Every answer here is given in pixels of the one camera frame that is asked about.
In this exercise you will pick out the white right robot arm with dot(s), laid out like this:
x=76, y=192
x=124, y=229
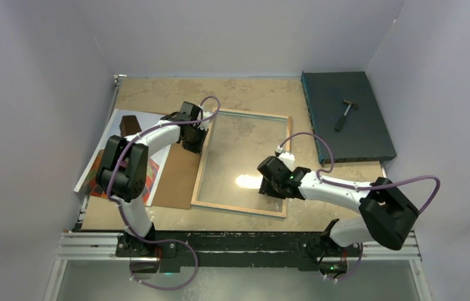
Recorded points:
x=386, y=215

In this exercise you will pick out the brown backing board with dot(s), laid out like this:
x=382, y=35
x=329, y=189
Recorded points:
x=175, y=187

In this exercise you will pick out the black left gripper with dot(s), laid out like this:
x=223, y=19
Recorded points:
x=197, y=148

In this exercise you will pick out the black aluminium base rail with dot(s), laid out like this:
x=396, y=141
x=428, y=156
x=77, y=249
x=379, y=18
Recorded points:
x=305, y=251

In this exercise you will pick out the blue wooden picture frame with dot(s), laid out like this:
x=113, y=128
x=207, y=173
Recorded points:
x=201, y=174

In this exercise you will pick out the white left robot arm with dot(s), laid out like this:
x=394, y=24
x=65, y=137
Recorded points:
x=123, y=168

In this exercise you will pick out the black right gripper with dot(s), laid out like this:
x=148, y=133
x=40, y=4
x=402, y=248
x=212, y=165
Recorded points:
x=267, y=188

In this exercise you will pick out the claw hammer with grey handle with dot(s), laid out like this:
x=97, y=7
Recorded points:
x=341, y=121

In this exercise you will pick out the dark grey flat box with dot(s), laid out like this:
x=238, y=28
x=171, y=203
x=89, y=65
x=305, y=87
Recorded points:
x=364, y=136

